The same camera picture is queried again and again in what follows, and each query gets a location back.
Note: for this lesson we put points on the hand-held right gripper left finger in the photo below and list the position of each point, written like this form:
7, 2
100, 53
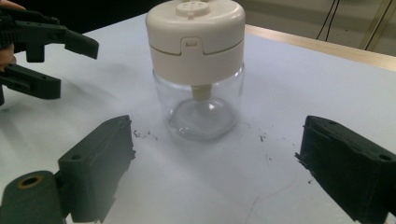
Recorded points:
93, 168

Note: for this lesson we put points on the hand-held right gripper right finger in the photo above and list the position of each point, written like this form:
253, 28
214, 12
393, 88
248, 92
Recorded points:
351, 168

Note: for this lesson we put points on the glass jar with cream lid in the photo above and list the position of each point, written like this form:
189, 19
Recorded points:
196, 56

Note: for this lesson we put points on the light wooden table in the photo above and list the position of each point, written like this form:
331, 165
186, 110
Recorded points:
327, 46

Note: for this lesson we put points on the beige vertical wall strip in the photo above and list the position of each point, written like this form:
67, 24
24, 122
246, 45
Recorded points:
373, 28

